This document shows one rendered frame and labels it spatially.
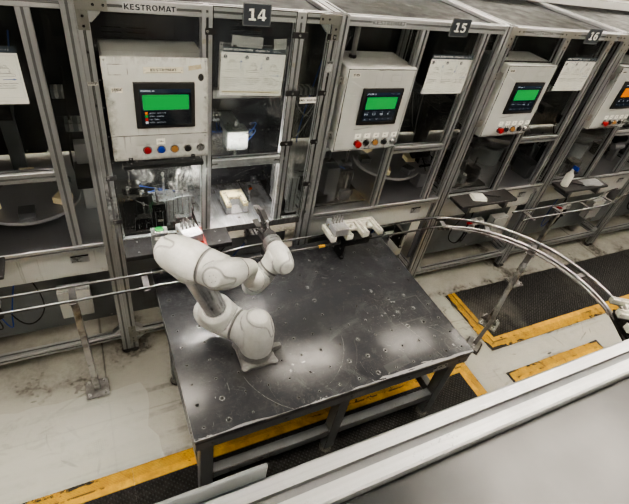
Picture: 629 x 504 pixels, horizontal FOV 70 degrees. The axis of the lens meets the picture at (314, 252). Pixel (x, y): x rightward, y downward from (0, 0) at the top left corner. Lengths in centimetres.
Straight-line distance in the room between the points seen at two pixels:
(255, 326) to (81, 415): 131
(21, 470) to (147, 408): 64
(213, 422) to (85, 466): 95
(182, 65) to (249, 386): 142
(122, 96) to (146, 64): 17
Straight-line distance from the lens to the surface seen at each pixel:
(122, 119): 214
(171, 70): 209
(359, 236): 279
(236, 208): 271
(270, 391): 213
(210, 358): 222
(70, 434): 291
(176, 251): 157
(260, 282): 204
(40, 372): 319
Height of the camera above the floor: 248
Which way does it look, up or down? 39 degrees down
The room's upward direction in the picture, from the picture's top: 12 degrees clockwise
